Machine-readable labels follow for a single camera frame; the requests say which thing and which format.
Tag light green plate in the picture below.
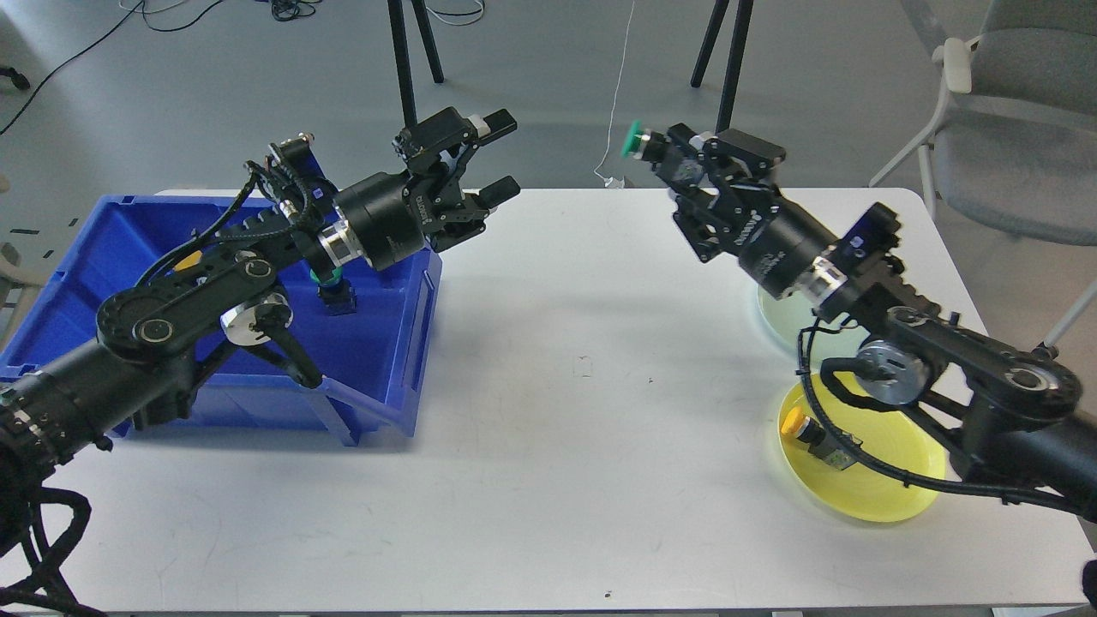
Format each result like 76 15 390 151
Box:
753 284 867 367

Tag black tripod legs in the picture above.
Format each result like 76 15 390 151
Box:
384 0 446 130
690 0 755 138

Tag grey office chair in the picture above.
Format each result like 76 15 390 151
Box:
867 0 1097 364

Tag green push button front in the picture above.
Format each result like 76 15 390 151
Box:
620 120 689 178

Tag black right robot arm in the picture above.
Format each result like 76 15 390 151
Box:
626 124 1094 521

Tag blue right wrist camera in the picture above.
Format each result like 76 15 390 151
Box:
832 202 902 276

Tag yellow plate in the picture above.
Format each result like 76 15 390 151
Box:
773 374 948 523

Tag black cables on floor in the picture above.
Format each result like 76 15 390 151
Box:
0 0 327 138

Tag green push button back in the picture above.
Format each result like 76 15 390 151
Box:
309 267 357 316

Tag black tripod right legs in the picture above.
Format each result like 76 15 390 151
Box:
690 0 755 138

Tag green push button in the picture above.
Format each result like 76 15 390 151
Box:
309 267 357 316
620 120 689 178

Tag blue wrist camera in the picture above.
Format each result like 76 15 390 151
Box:
832 202 902 276
265 132 338 222

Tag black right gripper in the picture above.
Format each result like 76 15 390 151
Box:
667 123 837 298

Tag black tripod left legs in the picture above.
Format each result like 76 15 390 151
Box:
384 0 446 130

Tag yellow push button in corner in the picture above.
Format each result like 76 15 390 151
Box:
172 250 202 271

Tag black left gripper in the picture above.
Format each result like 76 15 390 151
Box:
330 108 521 271

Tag yellow push button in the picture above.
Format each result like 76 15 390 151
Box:
172 250 202 271
779 406 855 471

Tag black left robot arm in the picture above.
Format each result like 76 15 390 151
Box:
3 108 520 616

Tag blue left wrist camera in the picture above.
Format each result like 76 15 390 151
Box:
265 132 338 222

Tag white cable on floor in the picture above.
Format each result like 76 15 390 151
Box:
593 0 637 189

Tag blue plastic bin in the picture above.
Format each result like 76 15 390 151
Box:
0 195 443 448

